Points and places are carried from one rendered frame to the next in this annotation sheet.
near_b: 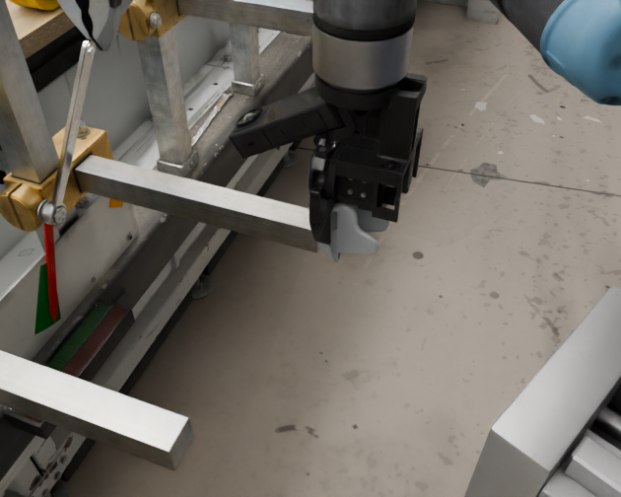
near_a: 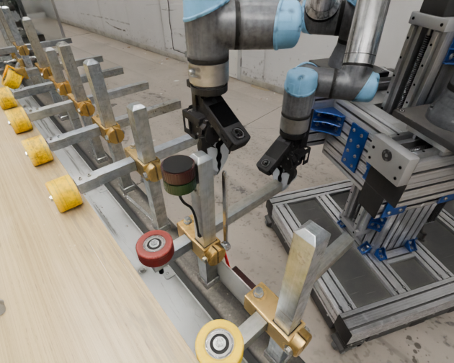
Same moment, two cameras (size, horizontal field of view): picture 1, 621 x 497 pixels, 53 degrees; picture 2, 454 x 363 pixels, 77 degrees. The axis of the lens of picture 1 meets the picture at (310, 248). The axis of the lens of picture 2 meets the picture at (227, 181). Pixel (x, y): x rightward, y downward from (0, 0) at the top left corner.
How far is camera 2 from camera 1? 0.72 m
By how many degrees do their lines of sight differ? 45
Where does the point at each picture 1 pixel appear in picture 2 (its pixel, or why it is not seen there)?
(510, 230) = not seen: hidden behind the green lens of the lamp
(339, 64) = (305, 127)
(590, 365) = (395, 145)
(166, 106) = (161, 202)
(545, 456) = (416, 157)
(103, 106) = not seen: hidden behind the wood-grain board
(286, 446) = not seen: hidden behind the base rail
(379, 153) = (300, 147)
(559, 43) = (365, 94)
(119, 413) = (338, 245)
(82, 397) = (329, 253)
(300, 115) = (286, 150)
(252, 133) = (274, 164)
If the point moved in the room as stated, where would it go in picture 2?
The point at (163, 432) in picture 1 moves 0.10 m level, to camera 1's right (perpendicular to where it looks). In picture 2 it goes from (348, 238) to (355, 212)
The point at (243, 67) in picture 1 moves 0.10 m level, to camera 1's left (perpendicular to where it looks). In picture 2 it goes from (127, 180) to (106, 196)
